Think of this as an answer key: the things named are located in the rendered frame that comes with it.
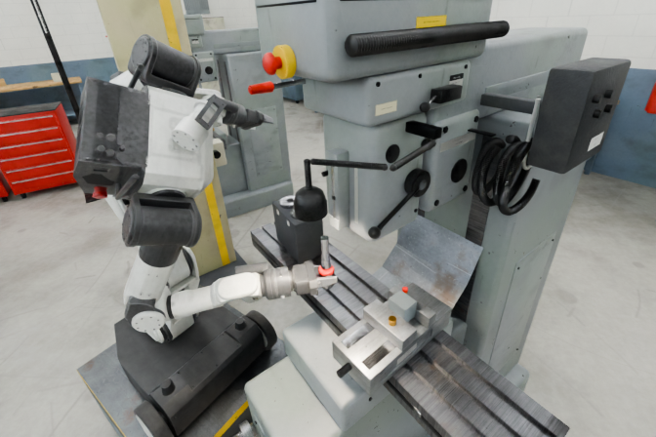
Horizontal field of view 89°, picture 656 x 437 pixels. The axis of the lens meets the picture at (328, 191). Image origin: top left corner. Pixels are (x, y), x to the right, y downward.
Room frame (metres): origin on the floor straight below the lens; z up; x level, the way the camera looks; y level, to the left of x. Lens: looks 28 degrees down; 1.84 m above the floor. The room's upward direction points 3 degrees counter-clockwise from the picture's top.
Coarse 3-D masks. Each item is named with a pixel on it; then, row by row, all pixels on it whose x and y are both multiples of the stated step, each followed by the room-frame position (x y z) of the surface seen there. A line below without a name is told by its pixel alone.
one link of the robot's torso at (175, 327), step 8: (184, 248) 1.06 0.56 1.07; (192, 256) 1.04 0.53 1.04; (192, 272) 1.05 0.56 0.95; (184, 280) 1.03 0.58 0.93; (192, 280) 1.03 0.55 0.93; (176, 288) 0.98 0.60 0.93; (184, 288) 1.04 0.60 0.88; (192, 288) 1.02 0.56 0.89; (176, 320) 1.00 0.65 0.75; (184, 320) 1.03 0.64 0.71; (192, 320) 1.06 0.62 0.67; (160, 328) 0.99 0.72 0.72; (168, 328) 0.99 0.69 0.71; (176, 328) 1.00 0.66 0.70; (184, 328) 1.03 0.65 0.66; (168, 336) 0.97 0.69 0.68; (176, 336) 1.00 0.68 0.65
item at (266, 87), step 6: (258, 84) 0.75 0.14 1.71; (264, 84) 0.76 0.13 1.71; (270, 84) 0.76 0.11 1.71; (276, 84) 0.78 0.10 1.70; (282, 84) 0.78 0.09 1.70; (288, 84) 0.79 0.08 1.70; (294, 84) 0.80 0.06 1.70; (300, 84) 0.81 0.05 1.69; (252, 90) 0.74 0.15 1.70; (258, 90) 0.74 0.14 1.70; (264, 90) 0.75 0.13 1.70; (270, 90) 0.76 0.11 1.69
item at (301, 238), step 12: (276, 204) 1.21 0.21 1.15; (288, 204) 1.18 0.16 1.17; (276, 216) 1.20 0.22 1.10; (288, 216) 1.11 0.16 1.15; (276, 228) 1.22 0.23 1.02; (288, 228) 1.10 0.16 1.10; (300, 228) 1.05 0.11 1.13; (312, 228) 1.08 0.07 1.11; (288, 240) 1.11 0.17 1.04; (300, 240) 1.05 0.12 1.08; (312, 240) 1.08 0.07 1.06; (300, 252) 1.05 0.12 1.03; (312, 252) 1.08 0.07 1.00
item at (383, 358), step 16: (400, 288) 0.78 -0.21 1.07; (416, 288) 0.82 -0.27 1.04; (432, 304) 0.74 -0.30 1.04; (416, 320) 0.69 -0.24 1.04; (432, 320) 0.67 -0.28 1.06; (448, 320) 0.72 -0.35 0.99; (352, 336) 0.65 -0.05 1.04; (368, 336) 0.64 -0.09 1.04; (432, 336) 0.68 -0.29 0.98; (336, 352) 0.62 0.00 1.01; (352, 352) 0.59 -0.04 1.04; (368, 352) 0.59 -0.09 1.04; (384, 352) 0.59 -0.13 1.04; (400, 352) 0.59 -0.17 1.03; (416, 352) 0.63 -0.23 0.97; (352, 368) 0.56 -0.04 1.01; (368, 368) 0.55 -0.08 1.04; (384, 368) 0.55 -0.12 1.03; (368, 384) 0.52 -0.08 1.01
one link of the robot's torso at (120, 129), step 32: (96, 96) 0.76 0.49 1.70; (128, 96) 0.80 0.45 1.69; (160, 96) 0.85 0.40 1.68; (96, 128) 0.71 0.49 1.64; (128, 128) 0.75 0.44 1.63; (160, 128) 0.79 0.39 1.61; (96, 160) 0.66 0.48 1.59; (128, 160) 0.69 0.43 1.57; (160, 160) 0.74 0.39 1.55; (192, 160) 0.78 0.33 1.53; (96, 192) 0.75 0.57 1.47; (128, 192) 0.75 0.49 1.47; (160, 192) 0.71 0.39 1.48; (192, 192) 0.76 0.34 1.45
